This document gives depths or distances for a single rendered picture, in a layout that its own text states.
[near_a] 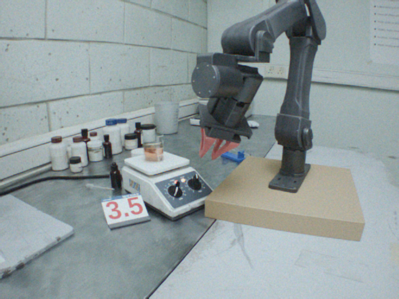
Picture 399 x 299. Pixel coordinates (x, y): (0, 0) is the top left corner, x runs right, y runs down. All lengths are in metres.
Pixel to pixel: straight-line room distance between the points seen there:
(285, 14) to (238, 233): 0.44
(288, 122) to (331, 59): 1.43
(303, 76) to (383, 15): 1.55
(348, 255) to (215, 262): 0.24
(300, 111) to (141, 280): 0.47
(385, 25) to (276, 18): 1.62
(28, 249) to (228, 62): 0.47
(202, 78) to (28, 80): 0.69
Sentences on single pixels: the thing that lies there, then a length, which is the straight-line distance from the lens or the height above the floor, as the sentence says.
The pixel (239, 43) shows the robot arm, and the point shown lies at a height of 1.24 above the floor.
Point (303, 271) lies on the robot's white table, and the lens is 0.45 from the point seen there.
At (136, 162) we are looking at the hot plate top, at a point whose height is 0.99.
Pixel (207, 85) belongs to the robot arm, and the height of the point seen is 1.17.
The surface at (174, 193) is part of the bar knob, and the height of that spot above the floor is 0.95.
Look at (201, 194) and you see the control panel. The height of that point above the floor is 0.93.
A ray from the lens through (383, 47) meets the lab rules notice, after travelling 2.08.
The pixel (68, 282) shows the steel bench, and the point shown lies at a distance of 0.44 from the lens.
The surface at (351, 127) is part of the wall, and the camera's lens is 2.05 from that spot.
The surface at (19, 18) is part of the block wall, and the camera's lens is 0.99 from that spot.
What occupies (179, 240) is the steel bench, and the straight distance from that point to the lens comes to 0.50.
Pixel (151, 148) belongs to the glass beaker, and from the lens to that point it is 0.62.
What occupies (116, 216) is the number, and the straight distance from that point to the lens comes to 0.57.
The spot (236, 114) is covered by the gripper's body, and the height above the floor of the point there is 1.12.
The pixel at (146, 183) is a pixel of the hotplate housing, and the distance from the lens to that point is 0.59.
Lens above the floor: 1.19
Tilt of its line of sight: 16 degrees down
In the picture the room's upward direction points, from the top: straight up
